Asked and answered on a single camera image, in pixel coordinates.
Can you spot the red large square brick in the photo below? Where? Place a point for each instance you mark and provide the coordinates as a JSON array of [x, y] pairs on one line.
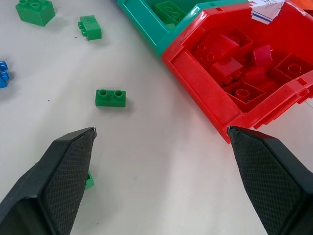
[[292, 67]]

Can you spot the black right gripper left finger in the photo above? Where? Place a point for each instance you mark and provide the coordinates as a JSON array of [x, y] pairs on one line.
[[61, 176]]

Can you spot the small green two-stud brick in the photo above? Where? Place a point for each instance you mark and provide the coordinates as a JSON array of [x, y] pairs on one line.
[[110, 98]]

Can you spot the green brick lying sideways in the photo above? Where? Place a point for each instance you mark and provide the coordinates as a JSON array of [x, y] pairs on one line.
[[90, 27]]

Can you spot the red flat four-stud brick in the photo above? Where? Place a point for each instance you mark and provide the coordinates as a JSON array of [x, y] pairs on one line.
[[244, 93]]

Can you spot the green brick under finger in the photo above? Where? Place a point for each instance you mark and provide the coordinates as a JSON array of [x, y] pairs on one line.
[[90, 181]]

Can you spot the orange object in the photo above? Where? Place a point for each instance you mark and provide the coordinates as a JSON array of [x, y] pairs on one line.
[[303, 3]]

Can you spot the dark red small brick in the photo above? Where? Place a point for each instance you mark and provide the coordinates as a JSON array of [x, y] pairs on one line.
[[261, 55]]

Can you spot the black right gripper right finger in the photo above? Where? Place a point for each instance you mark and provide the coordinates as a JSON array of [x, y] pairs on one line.
[[266, 181]]

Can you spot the red plastic storage bin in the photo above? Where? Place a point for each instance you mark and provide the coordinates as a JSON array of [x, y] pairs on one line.
[[207, 83]]

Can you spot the green plastic storage bin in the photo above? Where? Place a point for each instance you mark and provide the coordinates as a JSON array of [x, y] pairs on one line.
[[146, 22]]

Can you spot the red two-stud brick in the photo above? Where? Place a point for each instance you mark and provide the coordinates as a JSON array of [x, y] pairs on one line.
[[226, 69]]

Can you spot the green brick in bin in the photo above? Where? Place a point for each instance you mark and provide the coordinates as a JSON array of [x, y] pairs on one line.
[[170, 11]]

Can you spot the large green building brick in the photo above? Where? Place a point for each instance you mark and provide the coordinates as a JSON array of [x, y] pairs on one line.
[[35, 11]]

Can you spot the red curved building brick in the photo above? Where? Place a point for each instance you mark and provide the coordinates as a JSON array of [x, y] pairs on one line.
[[215, 47]]

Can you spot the white paper label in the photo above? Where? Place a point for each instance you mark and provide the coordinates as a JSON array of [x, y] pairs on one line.
[[265, 9]]

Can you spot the blue building brick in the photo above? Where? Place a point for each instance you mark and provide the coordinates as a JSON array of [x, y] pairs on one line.
[[3, 74]]

